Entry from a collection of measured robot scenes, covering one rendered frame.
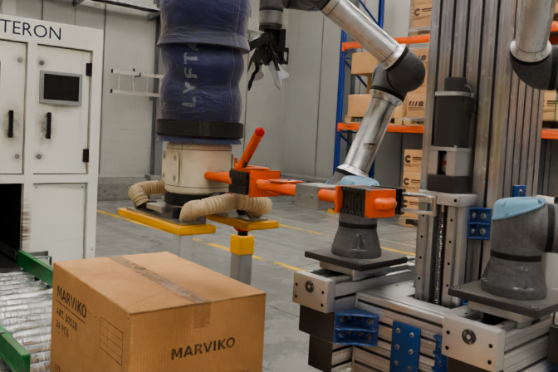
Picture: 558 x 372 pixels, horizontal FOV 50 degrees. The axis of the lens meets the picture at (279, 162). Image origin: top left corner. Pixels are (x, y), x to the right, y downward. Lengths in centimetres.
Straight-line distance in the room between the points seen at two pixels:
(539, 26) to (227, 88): 75
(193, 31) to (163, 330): 74
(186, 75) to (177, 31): 11
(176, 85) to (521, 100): 96
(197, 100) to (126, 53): 992
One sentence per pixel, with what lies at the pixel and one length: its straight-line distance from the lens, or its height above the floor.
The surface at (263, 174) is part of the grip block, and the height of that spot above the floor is 130.
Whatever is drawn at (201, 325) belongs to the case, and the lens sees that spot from 161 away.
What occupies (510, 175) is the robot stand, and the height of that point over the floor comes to 131.
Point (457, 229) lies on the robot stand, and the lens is 171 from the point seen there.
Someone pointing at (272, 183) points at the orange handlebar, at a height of 129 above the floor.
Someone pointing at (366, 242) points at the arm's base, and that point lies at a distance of 179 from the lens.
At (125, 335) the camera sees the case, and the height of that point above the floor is 89.
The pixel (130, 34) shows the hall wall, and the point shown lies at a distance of 1145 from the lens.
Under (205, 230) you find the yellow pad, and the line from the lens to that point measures 141.
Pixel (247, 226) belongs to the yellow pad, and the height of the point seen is 116.
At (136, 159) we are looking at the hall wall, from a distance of 1146.
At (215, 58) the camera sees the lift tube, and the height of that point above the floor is 157.
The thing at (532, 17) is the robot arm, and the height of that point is 169.
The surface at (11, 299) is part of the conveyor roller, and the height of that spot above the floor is 53.
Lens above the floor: 140
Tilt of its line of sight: 3 degrees down
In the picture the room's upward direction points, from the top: 3 degrees clockwise
